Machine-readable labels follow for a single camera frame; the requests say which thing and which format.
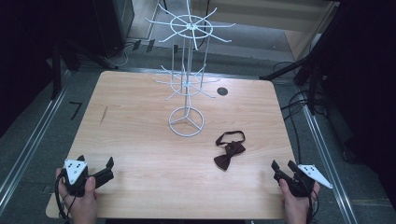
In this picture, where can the black metal stand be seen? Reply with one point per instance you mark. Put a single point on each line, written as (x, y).
(56, 71)

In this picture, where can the metal floor rail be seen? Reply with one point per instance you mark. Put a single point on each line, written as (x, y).
(330, 165)
(34, 140)

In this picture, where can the person's left hand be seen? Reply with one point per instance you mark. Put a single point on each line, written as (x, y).
(81, 205)

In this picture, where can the person's right hand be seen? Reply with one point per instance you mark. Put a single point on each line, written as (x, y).
(295, 207)

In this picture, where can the black tripod stand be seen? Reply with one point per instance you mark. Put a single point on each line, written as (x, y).
(299, 67)

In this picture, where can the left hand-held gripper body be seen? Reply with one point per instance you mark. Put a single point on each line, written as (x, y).
(75, 174)

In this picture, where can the dark red bow tie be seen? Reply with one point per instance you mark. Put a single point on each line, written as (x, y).
(231, 150)

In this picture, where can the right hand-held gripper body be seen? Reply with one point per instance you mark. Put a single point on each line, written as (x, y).
(306, 179)

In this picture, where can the light wooden panel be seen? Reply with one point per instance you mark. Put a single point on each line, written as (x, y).
(306, 34)

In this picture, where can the dark cabinet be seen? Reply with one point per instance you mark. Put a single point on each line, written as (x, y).
(113, 25)

